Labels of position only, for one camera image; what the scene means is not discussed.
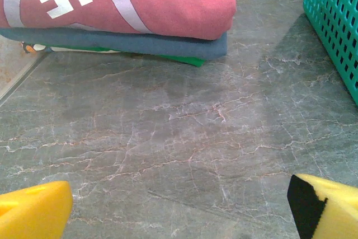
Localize aluminium side rail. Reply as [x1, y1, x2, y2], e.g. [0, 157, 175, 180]
[0, 53, 54, 107]

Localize red t-shirt with white print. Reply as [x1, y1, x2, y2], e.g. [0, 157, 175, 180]
[0, 0, 238, 41]

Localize blue t-shirt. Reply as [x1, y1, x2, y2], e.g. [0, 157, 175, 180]
[0, 27, 228, 60]

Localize teal plastic basket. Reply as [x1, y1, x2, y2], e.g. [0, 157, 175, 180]
[303, 0, 358, 99]

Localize white patterned t-shirt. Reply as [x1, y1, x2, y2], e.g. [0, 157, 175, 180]
[21, 41, 121, 54]

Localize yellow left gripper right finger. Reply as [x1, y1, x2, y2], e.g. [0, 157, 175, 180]
[287, 174, 358, 239]

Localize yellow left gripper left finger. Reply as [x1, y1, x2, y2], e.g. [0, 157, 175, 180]
[0, 180, 74, 239]

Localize green t-shirt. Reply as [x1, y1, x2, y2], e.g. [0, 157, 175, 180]
[41, 44, 206, 68]

